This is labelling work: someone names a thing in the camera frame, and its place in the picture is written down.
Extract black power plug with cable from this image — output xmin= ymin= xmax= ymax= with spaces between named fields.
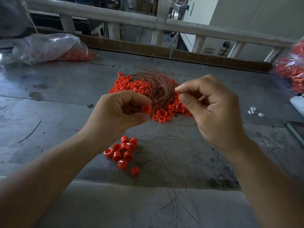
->
xmin=220 ymin=41 xmax=231 ymax=57

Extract person's left forearm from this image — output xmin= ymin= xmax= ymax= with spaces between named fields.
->
xmin=0 ymin=129 xmax=105 ymax=228

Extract brown cardboard strip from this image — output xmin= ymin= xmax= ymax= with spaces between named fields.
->
xmin=76 ymin=34 xmax=273 ymax=73

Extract bundle of thin copper wires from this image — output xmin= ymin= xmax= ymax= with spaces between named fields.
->
xmin=130 ymin=67 xmax=179 ymax=111

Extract loose thin wires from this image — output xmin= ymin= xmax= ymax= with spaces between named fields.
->
xmin=116 ymin=134 xmax=201 ymax=225

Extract black wire piece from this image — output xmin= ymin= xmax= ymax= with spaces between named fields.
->
xmin=18 ymin=120 xmax=43 ymax=144

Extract person's left hand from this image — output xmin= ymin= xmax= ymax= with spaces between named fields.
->
xmin=81 ymin=90 xmax=152 ymax=155

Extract white cabinet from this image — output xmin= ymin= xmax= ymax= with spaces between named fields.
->
xmin=179 ymin=0 xmax=304 ymax=62

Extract clear bag of red caps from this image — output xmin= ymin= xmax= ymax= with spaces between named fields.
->
xmin=12 ymin=33 xmax=98 ymax=66
xmin=273 ymin=37 xmax=304 ymax=94

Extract pile of red caps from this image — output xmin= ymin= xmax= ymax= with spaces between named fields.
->
xmin=109 ymin=72 xmax=193 ymax=124

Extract white wooden railing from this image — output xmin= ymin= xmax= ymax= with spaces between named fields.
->
xmin=20 ymin=0 xmax=296 ymax=63

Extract small cluster of red caps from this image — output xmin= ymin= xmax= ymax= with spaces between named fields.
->
xmin=104 ymin=136 xmax=141 ymax=177

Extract person's right hand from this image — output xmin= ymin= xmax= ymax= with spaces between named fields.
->
xmin=174 ymin=74 xmax=250 ymax=156

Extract person's right forearm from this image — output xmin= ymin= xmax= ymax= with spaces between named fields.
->
xmin=223 ymin=139 xmax=304 ymax=228

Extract grey bundle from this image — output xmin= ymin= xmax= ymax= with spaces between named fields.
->
xmin=0 ymin=0 xmax=32 ymax=39

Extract white plastic object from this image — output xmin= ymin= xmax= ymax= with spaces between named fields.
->
xmin=289 ymin=94 xmax=304 ymax=117

